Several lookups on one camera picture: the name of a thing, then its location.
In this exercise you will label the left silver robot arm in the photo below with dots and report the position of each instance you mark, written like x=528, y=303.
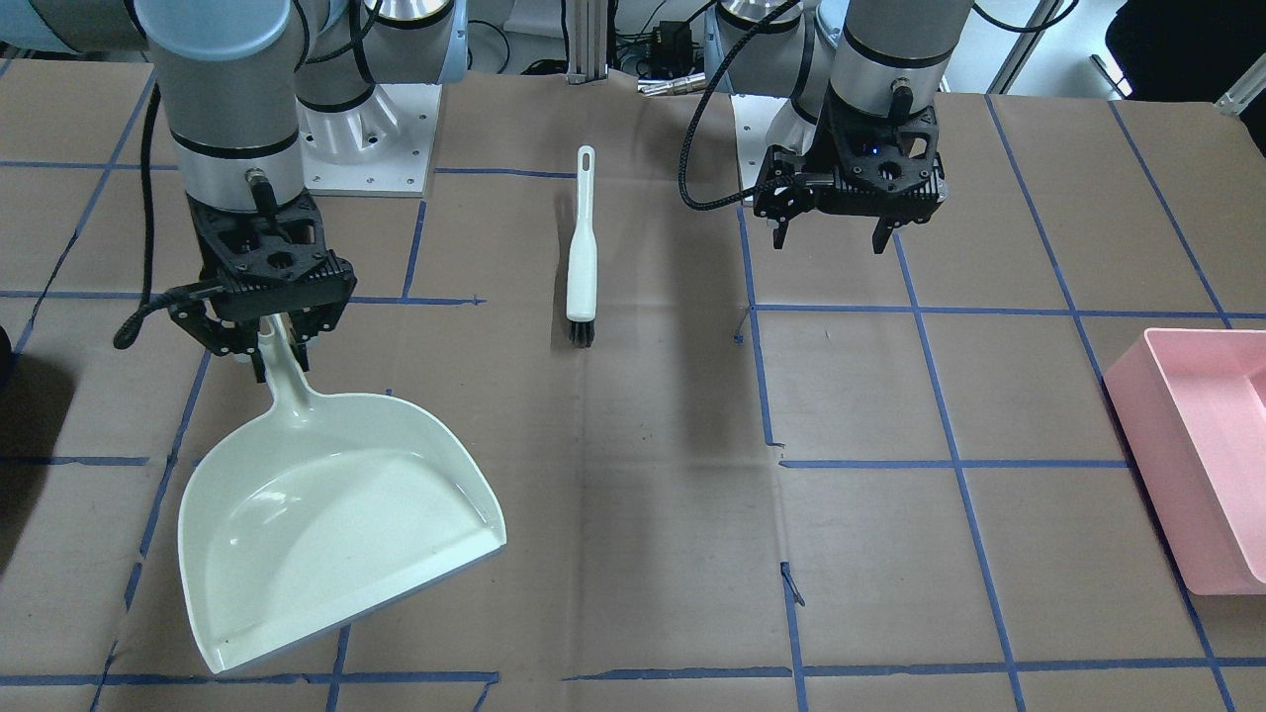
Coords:
x=850, y=91

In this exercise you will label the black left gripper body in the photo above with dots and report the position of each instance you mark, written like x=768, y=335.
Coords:
x=777, y=188

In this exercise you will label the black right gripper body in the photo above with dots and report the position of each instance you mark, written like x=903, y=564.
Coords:
x=195, y=325

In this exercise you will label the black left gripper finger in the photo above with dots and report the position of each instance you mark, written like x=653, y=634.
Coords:
x=881, y=235
x=779, y=228

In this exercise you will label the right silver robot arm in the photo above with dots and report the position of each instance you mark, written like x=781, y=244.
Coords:
x=247, y=87

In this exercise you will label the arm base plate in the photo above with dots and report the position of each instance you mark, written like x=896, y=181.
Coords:
x=761, y=121
x=382, y=148

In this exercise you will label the pale green plastic dustpan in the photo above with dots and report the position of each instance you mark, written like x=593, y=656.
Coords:
x=321, y=510

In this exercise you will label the pale green hand brush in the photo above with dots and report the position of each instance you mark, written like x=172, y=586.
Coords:
x=582, y=262

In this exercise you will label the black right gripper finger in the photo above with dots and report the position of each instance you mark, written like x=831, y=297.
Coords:
x=300, y=349
x=242, y=348

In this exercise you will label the pink plastic bin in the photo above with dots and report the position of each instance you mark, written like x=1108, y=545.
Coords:
x=1190, y=402

